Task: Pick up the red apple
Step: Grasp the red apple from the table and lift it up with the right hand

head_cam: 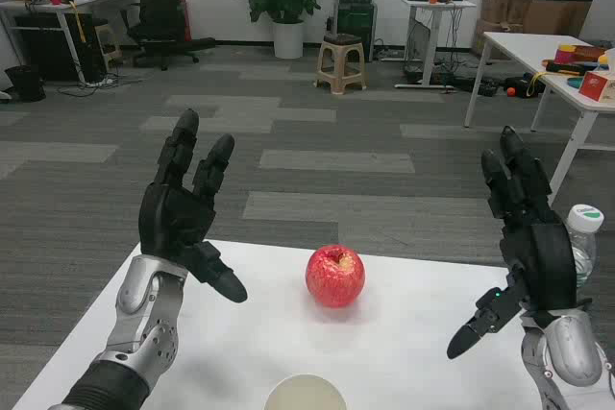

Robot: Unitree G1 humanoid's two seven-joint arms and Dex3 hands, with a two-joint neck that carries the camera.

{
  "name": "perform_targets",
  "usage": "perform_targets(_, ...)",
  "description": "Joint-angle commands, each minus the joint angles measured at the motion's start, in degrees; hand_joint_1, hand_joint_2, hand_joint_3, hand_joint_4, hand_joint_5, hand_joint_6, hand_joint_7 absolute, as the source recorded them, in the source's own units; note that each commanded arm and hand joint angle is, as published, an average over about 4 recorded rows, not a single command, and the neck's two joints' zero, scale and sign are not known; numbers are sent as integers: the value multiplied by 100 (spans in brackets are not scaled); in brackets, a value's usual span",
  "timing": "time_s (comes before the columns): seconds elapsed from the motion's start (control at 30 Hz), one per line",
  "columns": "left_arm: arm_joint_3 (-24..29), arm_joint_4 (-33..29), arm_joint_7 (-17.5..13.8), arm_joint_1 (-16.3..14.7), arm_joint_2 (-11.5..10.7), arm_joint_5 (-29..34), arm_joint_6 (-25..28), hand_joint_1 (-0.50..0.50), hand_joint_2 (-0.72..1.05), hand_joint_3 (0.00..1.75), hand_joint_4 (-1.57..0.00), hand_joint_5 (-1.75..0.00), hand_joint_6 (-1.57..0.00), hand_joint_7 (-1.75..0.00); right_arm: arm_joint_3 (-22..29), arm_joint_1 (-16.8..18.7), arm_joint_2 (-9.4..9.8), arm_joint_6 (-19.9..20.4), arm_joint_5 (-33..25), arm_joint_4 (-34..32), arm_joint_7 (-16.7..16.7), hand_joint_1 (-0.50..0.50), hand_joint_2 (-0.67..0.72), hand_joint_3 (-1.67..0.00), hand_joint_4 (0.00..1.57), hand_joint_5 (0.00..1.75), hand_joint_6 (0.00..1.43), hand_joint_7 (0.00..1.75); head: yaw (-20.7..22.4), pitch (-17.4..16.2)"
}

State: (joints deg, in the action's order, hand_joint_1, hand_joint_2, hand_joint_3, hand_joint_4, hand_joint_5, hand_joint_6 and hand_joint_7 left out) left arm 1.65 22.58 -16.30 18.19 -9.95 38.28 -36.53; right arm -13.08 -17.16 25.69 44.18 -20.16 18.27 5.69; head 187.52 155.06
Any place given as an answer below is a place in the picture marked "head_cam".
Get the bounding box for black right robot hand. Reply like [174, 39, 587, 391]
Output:
[446, 125, 593, 361]

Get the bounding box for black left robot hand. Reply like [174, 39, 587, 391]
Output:
[137, 109, 249, 304]

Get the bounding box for red apple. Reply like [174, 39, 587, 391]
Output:
[305, 244, 366, 309]

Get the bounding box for clear plastic water bottle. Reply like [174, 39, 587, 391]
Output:
[564, 205, 605, 286]

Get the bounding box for red white tissue box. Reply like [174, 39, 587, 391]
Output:
[578, 69, 615, 104]

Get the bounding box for small stool under desk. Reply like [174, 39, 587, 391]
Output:
[93, 20, 124, 70]

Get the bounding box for black yellow hand tool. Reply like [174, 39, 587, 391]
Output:
[541, 58, 602, 76]

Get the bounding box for black trash bin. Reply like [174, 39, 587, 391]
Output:
[4, 64, 47, 103]

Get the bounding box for red panel behind chair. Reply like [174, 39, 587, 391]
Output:
[177, 0, 192, 42]

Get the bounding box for red brown tray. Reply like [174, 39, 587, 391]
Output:
[571, 44, 609, 63]

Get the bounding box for white table with white legs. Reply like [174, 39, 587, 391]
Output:
[463, 31, 615, 205]

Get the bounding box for white paper cup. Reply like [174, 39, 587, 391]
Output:
[263, 373, 348, 410]

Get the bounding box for white desk with monitor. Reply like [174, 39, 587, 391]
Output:
[0, 0, 134, 84]

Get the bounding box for beige plastic stool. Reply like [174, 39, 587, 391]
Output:
[315, 31, 369, 96]

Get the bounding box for brown cardboard boxes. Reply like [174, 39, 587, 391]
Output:
[473, 0, 597, 59]

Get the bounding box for white standing desk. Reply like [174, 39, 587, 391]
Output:
[387, 0, 478, 90]

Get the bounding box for black computer tower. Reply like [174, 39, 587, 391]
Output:
[334, 0, 379, 63]

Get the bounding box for black tool with yellow strap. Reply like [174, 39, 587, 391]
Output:
[504, 71, 547, 98]

